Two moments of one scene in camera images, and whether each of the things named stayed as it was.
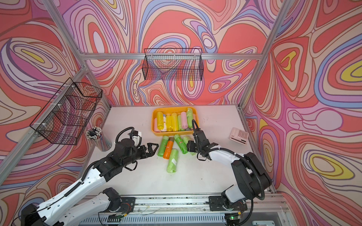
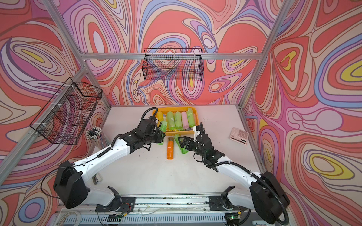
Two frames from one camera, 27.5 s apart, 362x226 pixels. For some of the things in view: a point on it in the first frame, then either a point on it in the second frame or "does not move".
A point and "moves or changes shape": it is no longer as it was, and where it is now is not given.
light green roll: (186, 138) moves or changes shape
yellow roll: (160, 120) does not move
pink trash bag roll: (184, 120) does not move
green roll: (163, 143) to (163, 128)
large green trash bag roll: (190, 117) does not move
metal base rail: (185, 209) does not move
